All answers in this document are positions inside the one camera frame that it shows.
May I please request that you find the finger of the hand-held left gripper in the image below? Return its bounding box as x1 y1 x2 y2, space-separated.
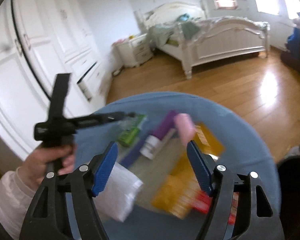
75 112 136 122
75 119 127 129

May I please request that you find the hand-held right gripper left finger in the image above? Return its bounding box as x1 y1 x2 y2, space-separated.
19 141 119 240

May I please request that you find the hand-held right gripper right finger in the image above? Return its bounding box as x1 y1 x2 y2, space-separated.
186 140 285 240

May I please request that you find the green wet wipe packet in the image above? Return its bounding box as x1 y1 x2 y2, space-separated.
116 114 148 147

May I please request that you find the person's left forearm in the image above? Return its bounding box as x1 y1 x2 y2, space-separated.
0 166 44 240

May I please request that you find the person's left hand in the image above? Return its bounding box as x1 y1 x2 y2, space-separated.
22 145 77 182

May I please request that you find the white tissue packet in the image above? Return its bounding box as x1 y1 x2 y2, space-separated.
95 162 143 222

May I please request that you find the red candy box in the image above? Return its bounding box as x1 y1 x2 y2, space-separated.
191 190 237 224

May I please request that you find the violet flat packet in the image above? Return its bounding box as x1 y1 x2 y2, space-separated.
120 140 148 168

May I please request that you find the yellow snack box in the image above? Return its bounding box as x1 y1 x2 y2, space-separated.
151 152 203 218

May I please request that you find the pink soft roll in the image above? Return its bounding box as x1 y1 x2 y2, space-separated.
174 113 195 140

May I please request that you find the small white bottle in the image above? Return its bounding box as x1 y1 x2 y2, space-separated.
139 135 162 159

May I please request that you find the purple white bottle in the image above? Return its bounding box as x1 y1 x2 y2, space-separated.
154 110 178 140

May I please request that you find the round blue table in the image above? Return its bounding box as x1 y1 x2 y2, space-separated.
65 91 280 240

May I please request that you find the white wardrobe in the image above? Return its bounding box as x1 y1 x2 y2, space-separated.
0 0 113 170

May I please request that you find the white nightstand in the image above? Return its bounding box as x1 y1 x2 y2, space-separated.
112 33 154 68

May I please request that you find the black hoop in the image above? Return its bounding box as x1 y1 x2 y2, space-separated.
10 0 53 100

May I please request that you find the green blanket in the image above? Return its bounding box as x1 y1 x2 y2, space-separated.
149 21 200 48

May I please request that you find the white bed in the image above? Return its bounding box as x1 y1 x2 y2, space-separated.
140 2 270 80

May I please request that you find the pale quilt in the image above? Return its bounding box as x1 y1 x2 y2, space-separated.
197 16 269 30

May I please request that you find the pile of dark clothes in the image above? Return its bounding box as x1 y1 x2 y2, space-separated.
281 10 300 79

